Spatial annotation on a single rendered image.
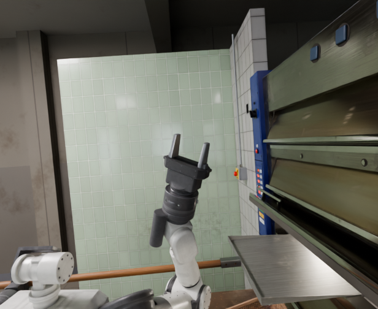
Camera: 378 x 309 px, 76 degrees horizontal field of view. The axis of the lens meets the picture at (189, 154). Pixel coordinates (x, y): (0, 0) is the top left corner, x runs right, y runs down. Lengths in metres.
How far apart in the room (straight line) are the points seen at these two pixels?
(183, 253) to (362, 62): 0.71
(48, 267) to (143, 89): 1.94
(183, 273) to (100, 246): 1.88
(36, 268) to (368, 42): 0.99
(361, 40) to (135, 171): 1.95
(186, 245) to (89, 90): 2.04
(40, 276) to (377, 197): 0.86
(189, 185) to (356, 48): 0.62
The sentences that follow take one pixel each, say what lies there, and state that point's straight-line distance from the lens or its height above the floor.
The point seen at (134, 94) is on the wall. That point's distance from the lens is 2.38.
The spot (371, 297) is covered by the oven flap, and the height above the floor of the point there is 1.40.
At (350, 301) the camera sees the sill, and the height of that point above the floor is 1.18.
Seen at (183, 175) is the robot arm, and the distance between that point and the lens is 0.59.
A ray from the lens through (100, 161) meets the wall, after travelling 2.42.
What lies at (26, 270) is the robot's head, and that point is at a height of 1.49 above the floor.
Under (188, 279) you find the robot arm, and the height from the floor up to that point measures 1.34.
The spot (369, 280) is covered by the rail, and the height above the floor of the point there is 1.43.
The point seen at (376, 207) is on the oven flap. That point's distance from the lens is 0.84.
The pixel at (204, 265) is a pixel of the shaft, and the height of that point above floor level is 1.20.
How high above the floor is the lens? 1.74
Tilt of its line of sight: 3 degrees down
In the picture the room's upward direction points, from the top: 4 degrees counter-clockwise
